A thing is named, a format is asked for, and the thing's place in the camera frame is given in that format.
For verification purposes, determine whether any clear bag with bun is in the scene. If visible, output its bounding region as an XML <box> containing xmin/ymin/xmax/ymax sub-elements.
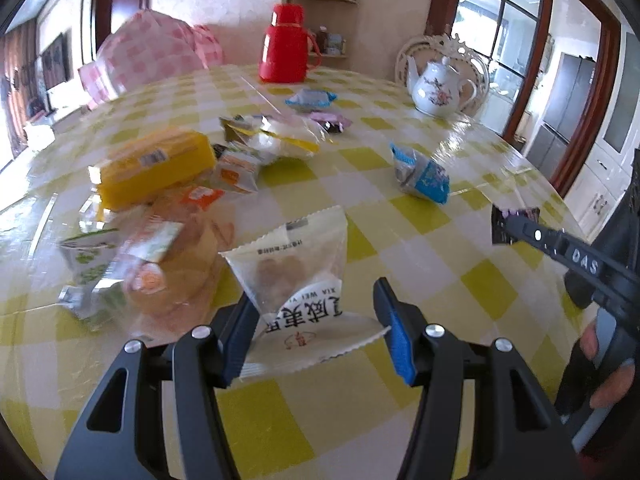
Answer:
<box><xmin>118</xmin><ymin>185</ymin><xmax>239</xmax><ymax>344</ymax></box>

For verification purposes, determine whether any blue white snack packet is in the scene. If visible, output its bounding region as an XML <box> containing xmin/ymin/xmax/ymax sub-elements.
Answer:
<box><xmin>390</xmin><ymin>143</ymin><xmax>450</xmax><ymax>204</ymax></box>

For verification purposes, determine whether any green white snack packet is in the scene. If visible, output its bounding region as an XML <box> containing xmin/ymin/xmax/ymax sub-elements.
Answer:
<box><xmin>56</xmin><ymin>219</ymin><xmax>184</xmax><ymax>334</ymax></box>

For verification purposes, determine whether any yellow biscuit package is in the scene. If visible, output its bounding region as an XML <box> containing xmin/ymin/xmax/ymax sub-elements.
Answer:
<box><xmin>88</xmin><ymin>128</ymin><xmax>216</xmax><ymax>211</ymax></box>

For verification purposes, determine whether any purple dark candy packet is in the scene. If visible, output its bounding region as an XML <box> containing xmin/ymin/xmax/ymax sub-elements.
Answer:
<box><xmin>309</xmin><ymin>110</ymin><xmax>352</xmax><ymax>134</ymax></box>

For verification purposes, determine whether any orange white snack packet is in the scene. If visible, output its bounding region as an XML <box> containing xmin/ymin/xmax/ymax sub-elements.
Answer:
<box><xmin>213</xmin><ymin>142</ymin><xmax>277</xmax><ymax>193</ymax></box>

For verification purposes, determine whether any clear bread bag yellow stripe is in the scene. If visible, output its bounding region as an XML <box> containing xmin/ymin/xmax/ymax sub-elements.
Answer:
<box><xmin>219</xmin><ymin>115</ymin><xmax>330</xmax><ymax>159</ymax></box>

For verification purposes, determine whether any right hand on handle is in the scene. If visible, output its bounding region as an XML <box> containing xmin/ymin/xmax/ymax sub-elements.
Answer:
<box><xmin>577</xmin><ymin>320</ymin><xmax>637</xmax><ymax>411</ymax></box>

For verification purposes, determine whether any white floral teapot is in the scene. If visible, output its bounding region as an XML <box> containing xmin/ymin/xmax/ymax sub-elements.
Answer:
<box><xmin>407</xmin><ymin>56</ymin><xmax>477</xmax><ymax>118</ymax></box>

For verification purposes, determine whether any white ornate chair back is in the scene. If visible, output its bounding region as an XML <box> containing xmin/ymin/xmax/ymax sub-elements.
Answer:
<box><xmin>394</xmin><ymin>34</ymin><xmax>489</xmax><ymax>117</ymax></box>

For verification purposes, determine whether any light blue candy packet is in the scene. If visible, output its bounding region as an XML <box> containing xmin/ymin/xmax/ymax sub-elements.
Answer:
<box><xmin>285</xmin><ymin>88</ymin><xmax>337</xmax><ymax>112</ymax></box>

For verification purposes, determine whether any wooden corner shelf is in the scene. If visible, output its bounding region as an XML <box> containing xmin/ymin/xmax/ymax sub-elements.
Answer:
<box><xmin>285</xmin><ymin>0</ymin><xmax>358</xmax><ymax>68</ymax></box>

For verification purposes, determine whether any red thermos jug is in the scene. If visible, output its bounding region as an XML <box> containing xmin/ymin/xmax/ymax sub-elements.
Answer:
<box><xmin>258</xmin><ymin>3</ymin><xmax>321</xmax><ymax>84</ymax></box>

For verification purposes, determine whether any pink checkered chair cover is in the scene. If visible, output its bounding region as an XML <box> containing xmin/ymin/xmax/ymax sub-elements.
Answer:
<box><xmin>78</xmin><ymin>10</ymin><xmax>224</xmax><ymax>110</ymax></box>

